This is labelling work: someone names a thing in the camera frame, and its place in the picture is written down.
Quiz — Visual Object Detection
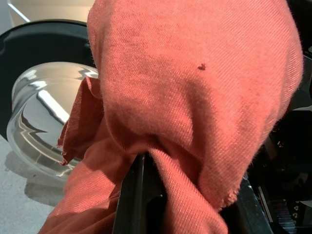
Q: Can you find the salmon red garment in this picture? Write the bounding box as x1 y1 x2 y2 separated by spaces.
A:
43 0 305 234

